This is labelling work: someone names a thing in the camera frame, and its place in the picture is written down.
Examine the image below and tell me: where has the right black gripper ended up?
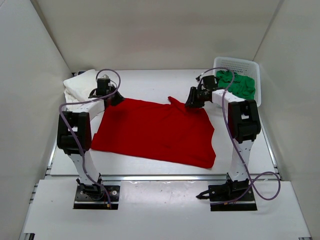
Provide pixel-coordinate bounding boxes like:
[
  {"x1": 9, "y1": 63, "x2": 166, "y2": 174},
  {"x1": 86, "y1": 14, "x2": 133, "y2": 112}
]
[{"x1": 186, "y1": 87, "x2": 209, "y2": 108}]

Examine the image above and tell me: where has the white t shirt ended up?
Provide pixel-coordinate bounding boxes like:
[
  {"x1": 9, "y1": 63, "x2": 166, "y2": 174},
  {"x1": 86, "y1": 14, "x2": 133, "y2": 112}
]
[{"x1": 63, "y1": 69, "x2": 97, "y2": 103}]

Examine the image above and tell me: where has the red t shirt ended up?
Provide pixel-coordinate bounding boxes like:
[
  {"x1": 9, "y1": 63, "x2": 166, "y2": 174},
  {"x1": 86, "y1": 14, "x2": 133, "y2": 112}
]
[{"x1": 91, "y1": 96, "x2": 216, "y2": 169}]

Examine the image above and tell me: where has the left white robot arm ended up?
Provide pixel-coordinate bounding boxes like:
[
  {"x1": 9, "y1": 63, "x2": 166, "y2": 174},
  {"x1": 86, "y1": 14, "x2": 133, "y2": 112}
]
[{"x1": 57, "y1": 74, "x2": 124, "y2": 200}]

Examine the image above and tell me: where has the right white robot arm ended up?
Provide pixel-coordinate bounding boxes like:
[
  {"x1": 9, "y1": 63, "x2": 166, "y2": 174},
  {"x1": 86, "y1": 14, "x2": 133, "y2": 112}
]
[{"x1": 185, "y1": 75, "x2": 261, "y2": 200}]

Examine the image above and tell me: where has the green t shirt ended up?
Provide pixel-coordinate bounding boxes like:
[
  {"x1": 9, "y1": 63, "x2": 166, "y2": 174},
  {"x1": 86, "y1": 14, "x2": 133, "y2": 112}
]
[{"x1": 215, "y1": 70, "x2": 256, "y2": 100}]

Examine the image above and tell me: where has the white plastic basket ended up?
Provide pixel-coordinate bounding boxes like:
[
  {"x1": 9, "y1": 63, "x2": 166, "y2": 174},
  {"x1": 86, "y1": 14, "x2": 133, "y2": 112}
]
[{"x1": 212, "y1": 56, "x2": 261, "y2": 107}]

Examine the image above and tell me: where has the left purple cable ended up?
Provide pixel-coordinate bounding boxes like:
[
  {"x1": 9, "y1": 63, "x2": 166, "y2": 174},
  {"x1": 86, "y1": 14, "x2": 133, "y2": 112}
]
[{"x1": 58, "y1": 69, "x2": 122, "y2": 210}]

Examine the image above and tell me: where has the purple cable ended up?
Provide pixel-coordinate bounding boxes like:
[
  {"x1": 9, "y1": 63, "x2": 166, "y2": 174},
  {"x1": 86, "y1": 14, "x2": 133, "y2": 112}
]
[
  {"x1": 196, "y1": 67, "x2": 281, "y2": 201},
  {"x1": 58, "y1": 69, "x2": 122, "y2": 210}
]

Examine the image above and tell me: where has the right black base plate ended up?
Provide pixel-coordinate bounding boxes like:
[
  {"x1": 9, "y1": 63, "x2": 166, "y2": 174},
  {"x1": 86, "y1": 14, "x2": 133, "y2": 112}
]
[{"x1": 196, "y1": 184, "x2": 258, "y2": 212}]

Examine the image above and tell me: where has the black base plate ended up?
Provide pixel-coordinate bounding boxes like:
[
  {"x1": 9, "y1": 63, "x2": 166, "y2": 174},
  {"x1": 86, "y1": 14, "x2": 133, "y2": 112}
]
[
  {"x1": 73, "y1": 184, "x2": 121, "y2": 210},
  {"x1": 196, "y1": 184, "x2": 258, "y2": 212}
]

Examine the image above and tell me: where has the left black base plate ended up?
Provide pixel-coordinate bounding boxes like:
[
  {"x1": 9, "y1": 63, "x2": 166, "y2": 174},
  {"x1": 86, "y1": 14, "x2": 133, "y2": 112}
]
[{"x1": 73, "y1": 184, "x2": 121, "y2": 210}]

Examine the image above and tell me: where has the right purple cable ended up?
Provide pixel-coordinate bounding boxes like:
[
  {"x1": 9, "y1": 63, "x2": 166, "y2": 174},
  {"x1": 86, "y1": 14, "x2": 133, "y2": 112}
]
[{"x1": 196, "y1": 67, "x2": 281, "y2": 201}]

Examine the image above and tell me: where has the aluminium rail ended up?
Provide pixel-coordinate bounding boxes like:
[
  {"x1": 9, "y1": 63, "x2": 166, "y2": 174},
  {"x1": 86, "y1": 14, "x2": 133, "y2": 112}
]
[{"x1": 44, "y1": 174, "x2": 277, "y2": 181}]

